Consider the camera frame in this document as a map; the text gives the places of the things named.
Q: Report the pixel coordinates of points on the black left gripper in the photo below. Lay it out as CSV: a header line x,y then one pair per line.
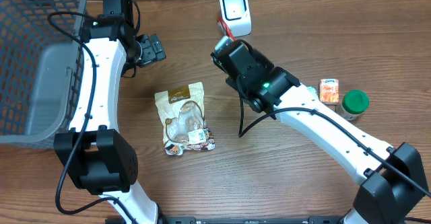
x,y
153,49

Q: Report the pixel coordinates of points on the brown cookie bag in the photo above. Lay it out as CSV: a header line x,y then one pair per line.
x,y
182,114

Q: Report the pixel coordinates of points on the red snack stick packet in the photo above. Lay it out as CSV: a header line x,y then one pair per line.
x,y
225,29

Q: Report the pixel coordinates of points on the green lid jar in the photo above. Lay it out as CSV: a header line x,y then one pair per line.
x,y
352,105

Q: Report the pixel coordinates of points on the teal snack packet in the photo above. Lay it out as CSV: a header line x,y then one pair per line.
x,y
313,92

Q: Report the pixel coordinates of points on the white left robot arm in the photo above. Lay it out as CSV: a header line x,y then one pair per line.
x,y
94,154

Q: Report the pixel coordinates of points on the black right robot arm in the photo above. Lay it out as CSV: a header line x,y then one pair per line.
x,y
391,181

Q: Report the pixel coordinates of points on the grey plastic mesh basket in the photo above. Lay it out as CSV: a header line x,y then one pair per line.
x,y
41,70

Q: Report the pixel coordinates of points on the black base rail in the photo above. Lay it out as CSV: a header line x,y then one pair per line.
x,y
310,220

